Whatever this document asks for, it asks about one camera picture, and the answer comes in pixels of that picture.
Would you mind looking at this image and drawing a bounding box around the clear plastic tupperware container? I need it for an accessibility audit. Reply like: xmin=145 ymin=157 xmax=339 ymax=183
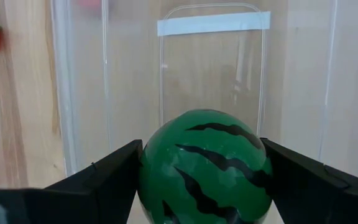
xmin=50 ymin=0 xmax=358 ymax=187

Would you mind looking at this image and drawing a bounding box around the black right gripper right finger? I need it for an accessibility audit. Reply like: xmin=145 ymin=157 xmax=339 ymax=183
xmin=261 ymin=138 xmax=358 ymax=224

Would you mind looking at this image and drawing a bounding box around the green striped toy watermelon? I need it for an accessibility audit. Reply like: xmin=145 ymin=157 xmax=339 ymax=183
xmin=137 ymin=108 xmax=273 ymax=224

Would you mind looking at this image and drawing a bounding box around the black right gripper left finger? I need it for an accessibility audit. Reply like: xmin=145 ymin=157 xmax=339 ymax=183
xmin=0 ymin=139 xmax=144 ymax=224

